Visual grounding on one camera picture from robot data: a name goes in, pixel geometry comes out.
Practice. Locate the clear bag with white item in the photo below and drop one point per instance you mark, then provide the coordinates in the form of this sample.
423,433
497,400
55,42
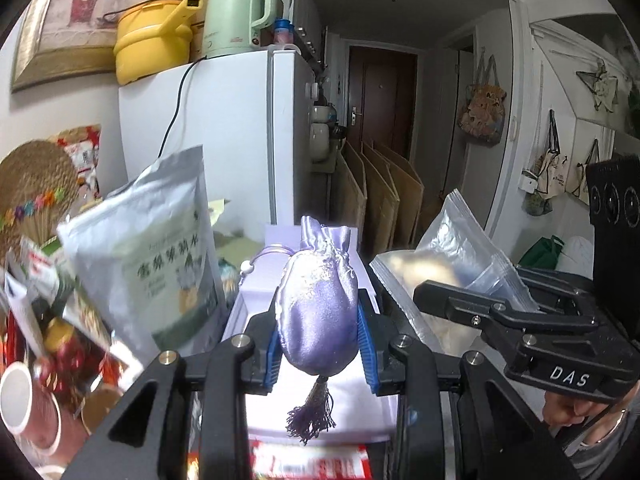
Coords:
454,251

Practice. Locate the white ceramic jars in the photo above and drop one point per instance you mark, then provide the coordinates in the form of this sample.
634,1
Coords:
322,121

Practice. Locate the cardboard sheets stack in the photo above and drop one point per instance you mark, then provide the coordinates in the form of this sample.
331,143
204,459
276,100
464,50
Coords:
377,192

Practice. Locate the purple satin sachet pouch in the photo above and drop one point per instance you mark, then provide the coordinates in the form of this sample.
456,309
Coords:
317,311

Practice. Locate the pink paper cup stack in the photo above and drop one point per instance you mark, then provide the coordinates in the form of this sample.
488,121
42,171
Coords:
33,413

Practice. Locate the brown ceramic mug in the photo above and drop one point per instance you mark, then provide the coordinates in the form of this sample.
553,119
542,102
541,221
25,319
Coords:
97,405

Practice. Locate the green electric kettle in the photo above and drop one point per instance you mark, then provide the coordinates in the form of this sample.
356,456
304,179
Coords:
235,26

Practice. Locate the person's right hand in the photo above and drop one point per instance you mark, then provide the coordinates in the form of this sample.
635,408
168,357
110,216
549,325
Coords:
564,411

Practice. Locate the white refrigerator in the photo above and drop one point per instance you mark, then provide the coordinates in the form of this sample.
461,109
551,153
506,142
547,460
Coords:
249,112

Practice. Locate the silver tea pouch bag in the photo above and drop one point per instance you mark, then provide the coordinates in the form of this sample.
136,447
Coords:
146,258

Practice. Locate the woven round straw mat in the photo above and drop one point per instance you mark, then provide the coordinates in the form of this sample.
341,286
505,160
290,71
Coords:
38,186

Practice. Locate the dark wooden door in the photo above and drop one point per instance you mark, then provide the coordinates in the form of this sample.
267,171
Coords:
381,98

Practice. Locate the gold framed flower picture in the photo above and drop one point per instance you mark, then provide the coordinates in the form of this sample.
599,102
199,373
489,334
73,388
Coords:
61,39

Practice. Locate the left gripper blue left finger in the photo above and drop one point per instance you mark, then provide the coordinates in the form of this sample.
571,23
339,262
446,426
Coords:
271,350

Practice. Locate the hanging patterned tote bag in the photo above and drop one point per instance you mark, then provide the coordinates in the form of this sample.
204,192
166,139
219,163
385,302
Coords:
482,115

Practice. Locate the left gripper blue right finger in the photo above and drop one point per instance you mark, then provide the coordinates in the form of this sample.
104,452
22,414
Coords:
368,341

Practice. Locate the long red snack packet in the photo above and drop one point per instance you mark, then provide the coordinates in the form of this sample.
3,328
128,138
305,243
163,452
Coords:
271,460

